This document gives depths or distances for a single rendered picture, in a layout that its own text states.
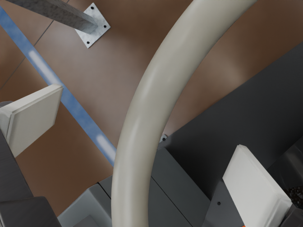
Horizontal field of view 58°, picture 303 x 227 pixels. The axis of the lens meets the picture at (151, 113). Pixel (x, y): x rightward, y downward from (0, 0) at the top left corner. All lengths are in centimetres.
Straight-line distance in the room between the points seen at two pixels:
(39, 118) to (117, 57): 154
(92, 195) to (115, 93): 93
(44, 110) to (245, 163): 13
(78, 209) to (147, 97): 76
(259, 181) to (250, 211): 2
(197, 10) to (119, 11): 158
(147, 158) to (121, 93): 148
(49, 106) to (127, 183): 8
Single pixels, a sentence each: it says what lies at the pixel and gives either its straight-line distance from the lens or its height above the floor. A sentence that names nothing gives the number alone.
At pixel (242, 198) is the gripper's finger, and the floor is 133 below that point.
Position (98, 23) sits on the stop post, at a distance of 180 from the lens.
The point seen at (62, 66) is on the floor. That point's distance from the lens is 191.
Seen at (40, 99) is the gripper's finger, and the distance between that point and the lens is 16.
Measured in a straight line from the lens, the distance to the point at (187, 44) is 18.
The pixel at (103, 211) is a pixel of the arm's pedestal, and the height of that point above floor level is 80.
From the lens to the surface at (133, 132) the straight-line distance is 19.
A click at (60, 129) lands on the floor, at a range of 193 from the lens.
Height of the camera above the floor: 150
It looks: 70 degrees down
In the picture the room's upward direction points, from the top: 98 degrees counter-clockwise
